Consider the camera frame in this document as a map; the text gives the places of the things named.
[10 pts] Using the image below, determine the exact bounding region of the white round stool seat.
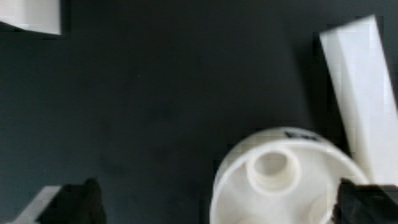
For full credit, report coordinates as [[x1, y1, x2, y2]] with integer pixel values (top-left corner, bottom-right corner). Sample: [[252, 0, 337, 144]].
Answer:
[[209, 127, 369, 224]]

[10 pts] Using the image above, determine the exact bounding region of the white right fence wall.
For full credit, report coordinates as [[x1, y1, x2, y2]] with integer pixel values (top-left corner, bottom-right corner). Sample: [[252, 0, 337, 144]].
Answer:
[[319, 15, 398, 185]]

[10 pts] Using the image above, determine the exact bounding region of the white stool leg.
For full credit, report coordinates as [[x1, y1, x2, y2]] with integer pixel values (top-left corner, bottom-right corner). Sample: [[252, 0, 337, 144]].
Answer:
[[0, 0, 60, 35]]

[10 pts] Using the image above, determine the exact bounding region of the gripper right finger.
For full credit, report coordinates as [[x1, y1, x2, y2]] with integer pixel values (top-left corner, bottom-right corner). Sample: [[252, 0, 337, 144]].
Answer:
[[332, 179, 398, 224]]

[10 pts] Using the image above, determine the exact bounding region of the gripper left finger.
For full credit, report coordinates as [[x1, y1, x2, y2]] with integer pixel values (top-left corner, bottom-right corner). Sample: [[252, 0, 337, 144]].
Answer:
[[10, 177, 108, 224]]

